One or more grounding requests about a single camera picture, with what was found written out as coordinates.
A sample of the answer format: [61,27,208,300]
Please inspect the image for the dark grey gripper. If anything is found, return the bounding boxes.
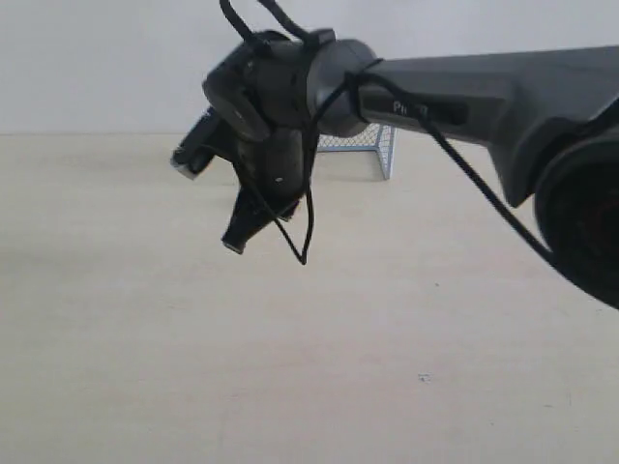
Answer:
[170,28,336,252]

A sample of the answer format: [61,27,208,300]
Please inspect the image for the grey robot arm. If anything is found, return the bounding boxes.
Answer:
[170,29,618,306]

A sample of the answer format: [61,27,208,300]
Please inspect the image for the small blue goal with net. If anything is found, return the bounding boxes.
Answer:
[317,124,397,180]

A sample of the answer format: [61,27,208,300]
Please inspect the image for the black cable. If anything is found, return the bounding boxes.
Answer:
[218,0,555,267]

